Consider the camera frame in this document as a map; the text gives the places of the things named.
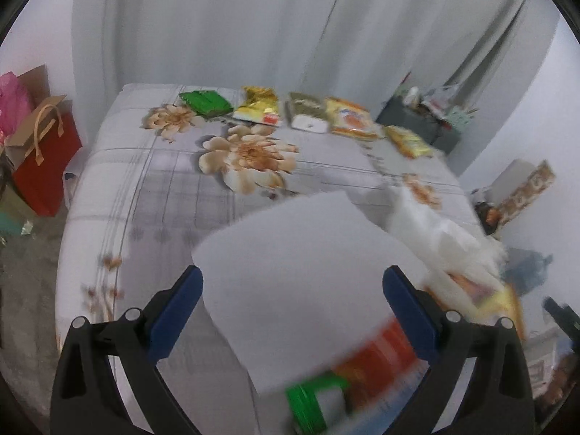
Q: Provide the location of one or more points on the mint plastic basket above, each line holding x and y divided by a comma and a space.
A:
460, 118

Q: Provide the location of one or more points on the small white box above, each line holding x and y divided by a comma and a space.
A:
308, 123

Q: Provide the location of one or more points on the gold yellow packet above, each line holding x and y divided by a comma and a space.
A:
258, 104

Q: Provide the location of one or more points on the olive green packet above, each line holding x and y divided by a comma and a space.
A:
306, 104

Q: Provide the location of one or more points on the floral grey tablecloth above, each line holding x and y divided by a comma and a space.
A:
181, 199

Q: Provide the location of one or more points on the green snack packet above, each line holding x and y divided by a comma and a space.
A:
308, 403

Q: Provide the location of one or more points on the white paper bag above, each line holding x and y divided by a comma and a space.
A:
294, 281

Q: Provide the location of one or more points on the small green packet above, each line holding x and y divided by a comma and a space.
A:
204, 102

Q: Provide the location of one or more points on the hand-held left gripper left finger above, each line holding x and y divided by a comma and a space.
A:
174, 312

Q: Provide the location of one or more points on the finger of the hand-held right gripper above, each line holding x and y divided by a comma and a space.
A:
562, 312

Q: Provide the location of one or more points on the red gift bag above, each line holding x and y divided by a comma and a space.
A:
45, 167

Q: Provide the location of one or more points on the white curtain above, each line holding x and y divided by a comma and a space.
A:
226, 22

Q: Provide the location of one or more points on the orange printed packet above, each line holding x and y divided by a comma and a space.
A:
351, 118

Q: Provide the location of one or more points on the pink bag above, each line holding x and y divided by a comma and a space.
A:
11, 104

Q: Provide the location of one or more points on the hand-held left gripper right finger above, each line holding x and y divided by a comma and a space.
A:
410, 312

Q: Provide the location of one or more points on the grey cabinet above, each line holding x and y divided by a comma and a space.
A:
408, 120

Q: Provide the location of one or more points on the patterned paper roll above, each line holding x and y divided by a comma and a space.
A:
528, 190

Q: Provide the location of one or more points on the teal gift bag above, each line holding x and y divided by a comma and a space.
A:
11, 208

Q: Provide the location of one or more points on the black printed snack bag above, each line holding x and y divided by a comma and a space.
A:
487, 217

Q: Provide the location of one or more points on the yellow green packet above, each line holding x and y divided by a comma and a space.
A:
405, 140

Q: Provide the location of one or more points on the orange snack packet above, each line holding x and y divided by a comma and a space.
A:
376, 362

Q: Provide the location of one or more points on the clear plastic bag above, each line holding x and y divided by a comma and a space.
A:
442, 95

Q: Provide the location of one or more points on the brown paper bag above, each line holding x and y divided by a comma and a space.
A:
36, 84

